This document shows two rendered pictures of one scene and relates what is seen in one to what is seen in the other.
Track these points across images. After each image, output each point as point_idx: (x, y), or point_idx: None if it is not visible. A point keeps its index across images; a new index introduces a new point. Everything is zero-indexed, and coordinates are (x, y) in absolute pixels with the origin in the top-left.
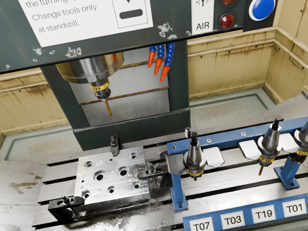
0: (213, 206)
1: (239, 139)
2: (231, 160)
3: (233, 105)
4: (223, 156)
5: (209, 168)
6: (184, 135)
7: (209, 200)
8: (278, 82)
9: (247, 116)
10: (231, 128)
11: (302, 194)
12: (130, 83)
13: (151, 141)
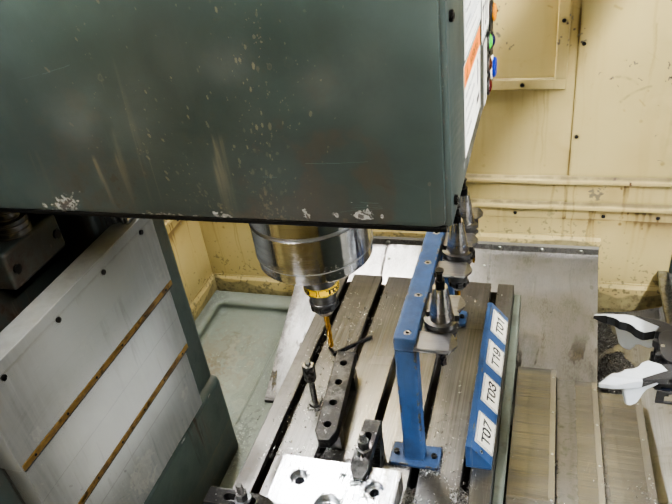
0: (453, 415)
1: (434, 268)
2: (382, 360)
3: (214, 346)
4: (368, 366)
5: (381, 393)
6: (284, 401)
7: (440, 416)
8: (248, 256)
9: (255, 341)
10: (319, 334)
11: (487, 307)
12: (136, 382)
13: (256, 460)
